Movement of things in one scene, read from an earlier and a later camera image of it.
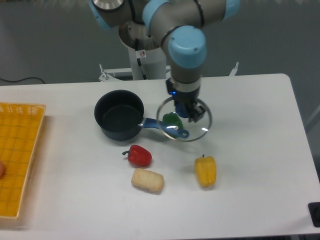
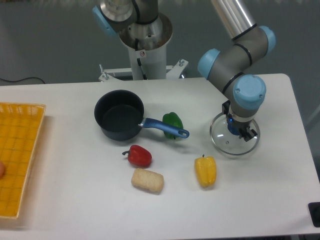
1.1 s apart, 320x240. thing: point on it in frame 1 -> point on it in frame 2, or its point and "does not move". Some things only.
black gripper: (185, 104) -> (245, 133)
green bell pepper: (172, 119) does not move
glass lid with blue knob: (180, 129) -> (225, 134)
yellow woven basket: (20, 124) does not move
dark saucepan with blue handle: (120, 114) does not move
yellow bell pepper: (206, 170) does not move
